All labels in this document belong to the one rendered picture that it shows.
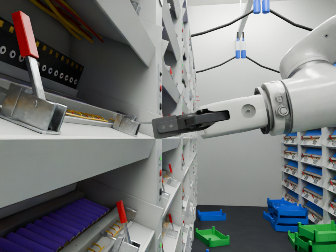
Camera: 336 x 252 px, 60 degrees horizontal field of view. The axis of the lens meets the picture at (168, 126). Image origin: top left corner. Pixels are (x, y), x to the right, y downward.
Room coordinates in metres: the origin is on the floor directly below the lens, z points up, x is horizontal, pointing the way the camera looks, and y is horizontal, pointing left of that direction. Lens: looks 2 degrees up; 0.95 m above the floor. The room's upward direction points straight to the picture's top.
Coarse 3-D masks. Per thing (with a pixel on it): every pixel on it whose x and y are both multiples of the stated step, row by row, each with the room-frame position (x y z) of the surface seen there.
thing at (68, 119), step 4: (0, 108) 0.22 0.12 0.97; (68, 116) 0.33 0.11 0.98; (64, 120) 0.32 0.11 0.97; (68, 120) 0.33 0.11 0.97; (72, 120) 0.34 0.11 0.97; (76, 120) 0.35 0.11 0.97; (80, 120) 0.36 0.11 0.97; (84, 120) 0.37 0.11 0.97; (88, 120) 0.38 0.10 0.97; (92, 120) 0.40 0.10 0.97; (84, 124) 0.37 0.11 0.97; (88, 124) 0.39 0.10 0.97; (92, 124) 0.40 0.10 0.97; (96, 124) 0.41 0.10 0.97; (100, 124) 0.43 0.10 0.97; (104, 124) 0.44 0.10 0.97; (108, 124) 0.46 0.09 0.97; (112, 124) 0.48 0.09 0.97
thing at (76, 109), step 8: (0, 80) 0.24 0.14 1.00; (8, 88) 0.25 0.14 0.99; (0, 96) 0.25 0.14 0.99; (48, 96) 0.32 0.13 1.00; (56, 96) 0.33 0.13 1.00; (0, 104) 0.25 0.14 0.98; (64, 104) 0.35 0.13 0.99; (72, 104) 0.37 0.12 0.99; (80, 104) 0.39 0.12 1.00; (88, 104) 0.45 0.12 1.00; (72, 112) 0.35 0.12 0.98; (80, 112) 0.40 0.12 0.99; (88, 112) 0.43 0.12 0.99; (96, 112) 0.45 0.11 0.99; (104, 112) 0.49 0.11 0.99; (112, 112) 0.52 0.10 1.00; (96, 120) 0.47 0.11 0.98; (104, 120) 0.45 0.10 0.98; (112, 120) 0.52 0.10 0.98
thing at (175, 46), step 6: (168, 6) 0.90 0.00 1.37; (162, 12) 0.83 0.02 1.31; (168, 12) 0.89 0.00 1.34; (162, 18) 0.85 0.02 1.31; (168, 18) 0.92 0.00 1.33; (162, 24) 1.01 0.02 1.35; (168, 24) 0.94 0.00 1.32; (162, 30) 1.08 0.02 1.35; (168, 30) 0.97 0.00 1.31; (174, 30) 1.05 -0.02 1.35; (162, 36) 1.15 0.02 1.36; (168, 36) 1.01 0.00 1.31; (174, 36) 1.09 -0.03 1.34; (174, 42) 1.13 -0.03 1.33; (180, 42) 1.33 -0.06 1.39; (168, 48) 1.30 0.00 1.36; (174, 48) 1.17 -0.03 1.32; (180, 48) 1.33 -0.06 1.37; (174, 54) 1.23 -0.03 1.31
